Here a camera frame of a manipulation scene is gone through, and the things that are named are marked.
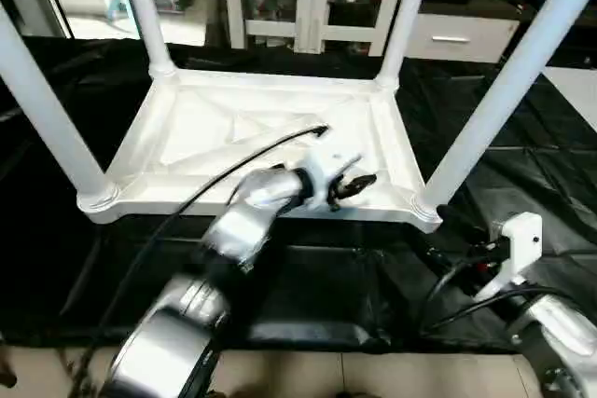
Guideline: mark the white plastic table top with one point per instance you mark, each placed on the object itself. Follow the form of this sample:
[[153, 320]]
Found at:
[[205, 137]]

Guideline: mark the white plastic table leg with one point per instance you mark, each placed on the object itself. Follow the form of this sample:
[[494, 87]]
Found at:
[[513, 90], [145, 6], [47, 109], [406, 16]]

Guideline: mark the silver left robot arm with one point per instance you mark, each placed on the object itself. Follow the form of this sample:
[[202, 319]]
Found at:
[[252, 202]]

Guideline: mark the black work mat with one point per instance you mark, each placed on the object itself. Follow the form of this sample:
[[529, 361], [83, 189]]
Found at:
[[298, 277]]

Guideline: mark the white drawer unit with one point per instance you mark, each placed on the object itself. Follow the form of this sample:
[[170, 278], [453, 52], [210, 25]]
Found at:
[[457, 39]]

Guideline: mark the white flat board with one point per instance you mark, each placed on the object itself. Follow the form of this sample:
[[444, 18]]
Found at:
[[583, 90]]

